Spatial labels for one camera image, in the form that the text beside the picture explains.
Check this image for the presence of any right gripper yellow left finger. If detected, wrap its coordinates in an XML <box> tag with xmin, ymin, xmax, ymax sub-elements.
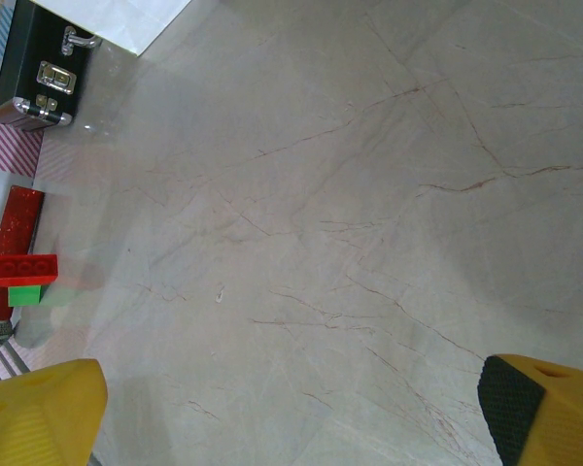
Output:
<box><xmin>0</xmin><ymin>357</ymin><xmax>109</xmax><ymax>466</ymax></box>

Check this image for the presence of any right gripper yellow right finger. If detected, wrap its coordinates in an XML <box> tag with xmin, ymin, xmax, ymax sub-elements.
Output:
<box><xmin>478</xmin><ymin>353</ymin><xmax>583</xmax><ymax>466</ymax></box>

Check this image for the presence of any white paper takeout bag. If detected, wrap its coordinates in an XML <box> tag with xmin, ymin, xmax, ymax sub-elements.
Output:
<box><xmin>32</xmin><ymin>0</ymin><xmax>194</xmax><ymax>58</ymax></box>

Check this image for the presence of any green toy brick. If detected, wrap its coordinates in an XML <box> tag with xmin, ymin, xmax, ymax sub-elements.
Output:
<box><xmin>7</xmin><ymin>284</ymin><xmax>44</xmax><ymax>308</ymax></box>

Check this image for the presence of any red toy brick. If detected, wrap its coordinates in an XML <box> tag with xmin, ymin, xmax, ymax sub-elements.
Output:
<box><xmin>0</xmin><ymin>253</ymin><xmax>59</xmax><ymax>288</ymax></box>

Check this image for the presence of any red tube with silver cap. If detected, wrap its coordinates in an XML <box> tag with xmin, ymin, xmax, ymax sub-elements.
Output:
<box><xmin>0</xmin><ymin>185</ymin><xmax>46</xmax><ymax>351</ymax></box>

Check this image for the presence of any black hard case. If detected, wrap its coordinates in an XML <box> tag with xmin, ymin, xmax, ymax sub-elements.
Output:
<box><xmin>0</xmin><ymin>0</ymin><xmax>103</xmax><ymax>133</ymax></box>

